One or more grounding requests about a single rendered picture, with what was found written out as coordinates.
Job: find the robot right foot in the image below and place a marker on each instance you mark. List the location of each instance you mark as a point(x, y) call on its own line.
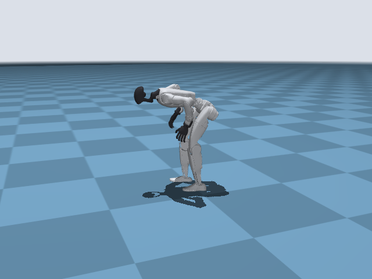
point(181, 179)

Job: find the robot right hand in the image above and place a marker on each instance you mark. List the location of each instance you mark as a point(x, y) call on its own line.
point(174, 117)

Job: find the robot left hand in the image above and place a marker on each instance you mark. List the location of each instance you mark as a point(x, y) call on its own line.
point(183, 130)

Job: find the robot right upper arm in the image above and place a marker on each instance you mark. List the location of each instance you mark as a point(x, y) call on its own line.
point(174, 86)

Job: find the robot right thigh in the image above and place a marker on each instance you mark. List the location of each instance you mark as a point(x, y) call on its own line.
point(184, 145)

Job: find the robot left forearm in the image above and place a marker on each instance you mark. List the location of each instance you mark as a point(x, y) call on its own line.
point(188, 113)

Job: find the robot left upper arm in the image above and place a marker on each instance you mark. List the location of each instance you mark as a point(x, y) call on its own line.
point(177, 100)

